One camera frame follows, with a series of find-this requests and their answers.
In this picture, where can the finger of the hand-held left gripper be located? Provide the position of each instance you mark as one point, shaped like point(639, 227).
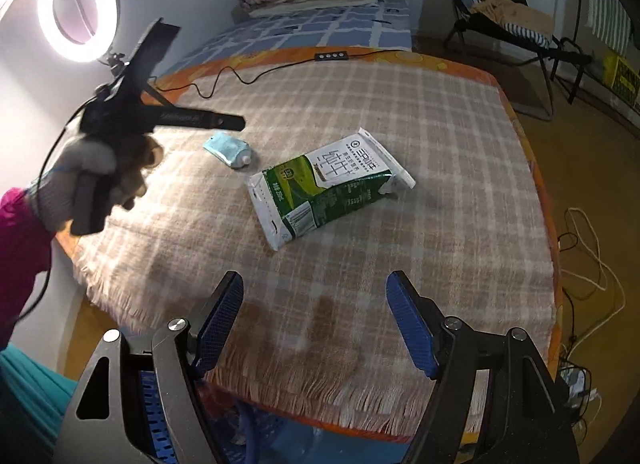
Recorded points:
point(230, 122)

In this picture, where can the light blue crumpled packet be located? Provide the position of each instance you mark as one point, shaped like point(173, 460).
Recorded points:
point(222, 146)

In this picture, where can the blue striped cloth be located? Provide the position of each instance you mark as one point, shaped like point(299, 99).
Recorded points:
point(527, 35)

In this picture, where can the white ribbed radiator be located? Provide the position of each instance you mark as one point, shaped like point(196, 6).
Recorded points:
point(607, 13)

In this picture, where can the yellow printed box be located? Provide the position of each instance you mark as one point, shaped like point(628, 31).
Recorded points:
point(622, 78)

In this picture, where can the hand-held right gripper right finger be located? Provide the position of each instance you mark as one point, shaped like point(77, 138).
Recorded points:
point(405, 324)

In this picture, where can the green and white milk carton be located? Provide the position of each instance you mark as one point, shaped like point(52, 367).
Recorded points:
point(320, 194)

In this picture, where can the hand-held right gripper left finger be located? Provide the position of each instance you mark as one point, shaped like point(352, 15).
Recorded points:
point(220, 324)

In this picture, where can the beige plaid fringed blanket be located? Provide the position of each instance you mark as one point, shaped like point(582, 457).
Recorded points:
point(425, 219)

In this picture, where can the blue plastic basket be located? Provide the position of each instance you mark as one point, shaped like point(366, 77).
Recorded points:
point(155, 414)

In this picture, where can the person's left hand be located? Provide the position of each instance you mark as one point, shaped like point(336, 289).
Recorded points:
point(100, 153)

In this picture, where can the tan garment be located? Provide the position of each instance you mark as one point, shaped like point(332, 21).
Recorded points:
point(520, 13)

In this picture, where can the white power strip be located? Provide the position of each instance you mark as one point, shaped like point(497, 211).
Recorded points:
point(580, 384)

